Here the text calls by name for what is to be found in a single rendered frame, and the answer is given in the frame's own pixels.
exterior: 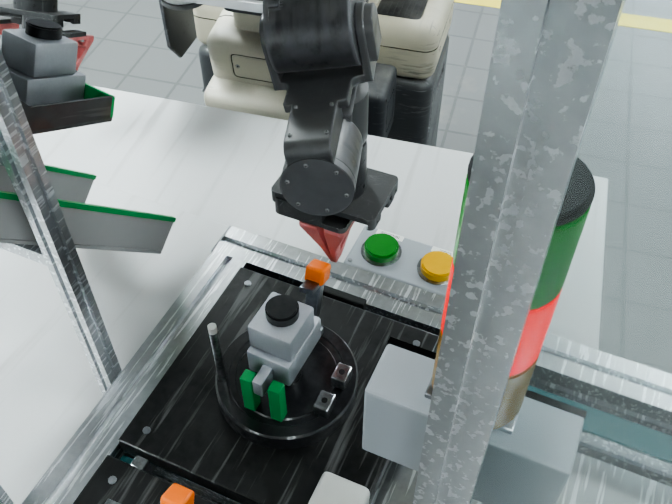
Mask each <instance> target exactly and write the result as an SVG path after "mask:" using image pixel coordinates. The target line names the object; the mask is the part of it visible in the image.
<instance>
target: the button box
mask: <svg viewBox="0 0 672 504"><path fill-rule="evenodd" d="M378 233H384V234H388V235H391V236H393V237H394V238H395V239H396V240H397V242H398V244H399V249H398V255H397V256H396V258H395V259H393V260H392V261H390V262H386V263H378V262H374V261H372V260H370V259H369V258H368V257H367V256H366V255H365V252H364V246H365V241H366V240H367V238H368V237H370V236H371V235H374V234H378ZM432 251H442V252H445V253H447V254H449V255H451V256H452V257H453V252H451V251H448V250H445V249H441V248H438V247H435V246H430V245H427V244H424V243H421V242H418V241H415V240H411V239H408V238H405V237H403V236H400V235H397V234H394V233H391V232H387V231H384V230H381V229H376V228H375V229H374V230H372V231H368V226H365V227H364V228H363V230H362V232H361V233H360V235H359V237H358V238H357V240H356V242H355V244H354V245H353V247H352V249H351V250H350V252H349V254H348V255H347V257H346V259H345V260H344V262H343V263H345V264H348V265H351V266H354V267H357V268H360V269H363V270H366V271H369V272H372V273H375V274H378V275H381V276H384V277H387V278H390V279H393V280H396V281H399V282H402V283H405V284H408V285H411V286H414V287H417V288H420V289H423V290H426V291H429V292H432V293H435V294H438V295H441V296H444V297H446V292H447V287H448V281H449V280H447V281H443V282H436V281H432V280H429V279H428V278H426V277H425V276H424V275H423V274H422V272H421V268H420V267H421V260H422V258H423V256H424V255H426V254H427V253H429V252H432Z"/></svg>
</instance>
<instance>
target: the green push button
mask: <svg viewBox="0 0 672 504"><path fill-rule="evenodd" d="M398 249H399V244H398V242H397V240H396V239H395V238H394V237H393V236H391V235H388V234H384V233H378V234H374V235H371V236H370V237H368V238H367V240H366V241H365V246H364V252H365V255H366V256H367V257H368V258H369V259H370V260H372V261H374V262H378V263H386V262H390V261H392V260H393V259H395V258H396V256H397V255H398Z"/></svg>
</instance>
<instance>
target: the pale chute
mask: <svg viewBox="0 0 672 504"><path fill-rule="evenodd" d="M44 165H45V164H44ZM45 168H46V171H47V173H48V176H49V179H50V181H51V184H52V187H53V189H54V192H55V195H56V197H57V200H58V202H59V205H60V208H61V210H62V213H63V216H64V218H65V221H66V224H67V226H68V229H69V232H70V234H71V237H72V240H73V242H74V245H75V248H82V249H96V250H111V251H125V252H139V253H153V254H161V252H162V250H163V247H164V245H165V242H166V240H167V237H168V235H169V232H170V230H171V227H172V225H173V222H175V221H176V218H175V217H173V216H168V215H161V214H154V213H147V212H141V211H134V210H127V209H121V208H114V207H107V206H101V205H94V204H87V203H85V202H86V199H87V197H88V194H89V191H90V189H91V186H92V184H93V181H94V180H95V179H96V177H97V176H96V175H94V174H90V173H85V172H80V171H75V170H70V169H65V168H60V167H55V166H50V165H45ZM0 243H11V244H26V245H38V243H37V241H36V238H35V236H34V234H33V231H32V229H31V227H30V224H29V222H28V220H27V217H26V215H25V213H24V210H23V208H22V206H21V203H20V201H19V199H18V196H17V194H16V192H15V189H14V187H13V185H12V182H11V180H10V178H9V175H8V173H7V171H6V168H5V166H2V165H0Z"/></svg>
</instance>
